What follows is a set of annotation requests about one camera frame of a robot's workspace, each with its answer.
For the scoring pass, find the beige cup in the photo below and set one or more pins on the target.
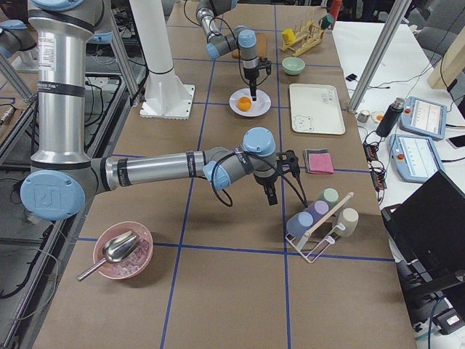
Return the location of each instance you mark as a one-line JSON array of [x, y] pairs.
[[347, 221]]

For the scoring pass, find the green bowl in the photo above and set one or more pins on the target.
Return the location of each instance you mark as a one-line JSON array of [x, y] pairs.
[[293, 66]]

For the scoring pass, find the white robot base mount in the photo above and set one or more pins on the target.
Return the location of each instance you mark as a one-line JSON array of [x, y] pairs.
[[165, 96]]

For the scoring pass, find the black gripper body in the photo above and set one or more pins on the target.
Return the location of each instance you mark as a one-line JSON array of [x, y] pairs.
[[264, 180], [250, 74]]

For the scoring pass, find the teach pendant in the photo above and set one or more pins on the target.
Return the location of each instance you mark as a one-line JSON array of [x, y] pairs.
[[415, 157], [423, 117]]

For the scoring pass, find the teach pendant near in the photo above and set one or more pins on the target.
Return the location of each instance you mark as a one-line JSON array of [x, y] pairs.
[[415, 157]]

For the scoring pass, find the orange fruit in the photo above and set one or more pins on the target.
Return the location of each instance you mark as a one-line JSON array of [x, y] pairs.
[[244, 103]]

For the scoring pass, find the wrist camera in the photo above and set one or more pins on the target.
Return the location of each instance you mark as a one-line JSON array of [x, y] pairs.
[[288, 162], [265, 64]]

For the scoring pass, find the grey cloth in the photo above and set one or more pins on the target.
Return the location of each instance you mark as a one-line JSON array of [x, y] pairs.
[[307, 152]]

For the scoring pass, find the pink bowl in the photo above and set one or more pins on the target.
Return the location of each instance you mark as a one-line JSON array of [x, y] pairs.
[[135, 253]]

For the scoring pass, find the black bottle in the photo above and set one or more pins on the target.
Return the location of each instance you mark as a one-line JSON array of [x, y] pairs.
[[390, 118]]

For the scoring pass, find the metal scoop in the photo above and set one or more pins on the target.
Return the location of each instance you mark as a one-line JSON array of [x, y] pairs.
[[115, 250]]

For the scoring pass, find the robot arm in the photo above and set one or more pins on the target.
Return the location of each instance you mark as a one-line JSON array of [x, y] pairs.
[[241, 38], [63, 177]]

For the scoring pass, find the dark green mug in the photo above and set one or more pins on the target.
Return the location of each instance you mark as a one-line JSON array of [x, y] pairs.
[[326, 22]]

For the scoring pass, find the cream bear tray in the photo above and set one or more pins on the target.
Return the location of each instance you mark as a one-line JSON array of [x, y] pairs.
[[315, 109]]

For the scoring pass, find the yellow mug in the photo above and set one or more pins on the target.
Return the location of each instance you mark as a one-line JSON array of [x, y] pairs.
[[288, 36]]

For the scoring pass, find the blue cup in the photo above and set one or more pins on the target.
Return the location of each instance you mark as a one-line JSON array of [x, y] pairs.
[[298, 224]]

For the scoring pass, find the black laptop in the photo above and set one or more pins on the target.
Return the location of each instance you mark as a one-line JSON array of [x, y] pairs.
[[428, 227]]

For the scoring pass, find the white ribbed plate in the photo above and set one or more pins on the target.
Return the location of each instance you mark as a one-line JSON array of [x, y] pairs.
[[259, 106]]

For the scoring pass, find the white wire cup rack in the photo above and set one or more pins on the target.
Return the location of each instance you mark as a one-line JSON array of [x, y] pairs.
[[310, 248]]

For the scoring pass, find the aluminium frame post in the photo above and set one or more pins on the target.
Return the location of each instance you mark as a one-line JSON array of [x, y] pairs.
[[388, 31]]

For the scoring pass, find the green cup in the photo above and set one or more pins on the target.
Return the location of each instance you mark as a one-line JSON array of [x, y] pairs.
[[330, 196]]

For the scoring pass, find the purple cup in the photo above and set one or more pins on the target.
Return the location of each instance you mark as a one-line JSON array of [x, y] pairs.
[[317, 209]]

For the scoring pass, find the wooden mug rack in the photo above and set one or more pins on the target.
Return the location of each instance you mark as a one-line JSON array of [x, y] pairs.
[[308, 35]]

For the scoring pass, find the wooden cutting board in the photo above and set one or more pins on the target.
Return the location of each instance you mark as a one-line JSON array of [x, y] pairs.
[[261, 47]]

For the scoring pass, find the teach pendant far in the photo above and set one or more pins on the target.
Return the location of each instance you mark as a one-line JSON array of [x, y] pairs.
[[423, 117]]

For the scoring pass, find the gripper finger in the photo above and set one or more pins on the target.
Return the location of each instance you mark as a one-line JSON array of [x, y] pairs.
[[252, 89], [270, 193]]

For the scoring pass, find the pink cloth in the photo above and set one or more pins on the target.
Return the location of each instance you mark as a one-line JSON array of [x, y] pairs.
[[320, 163]]

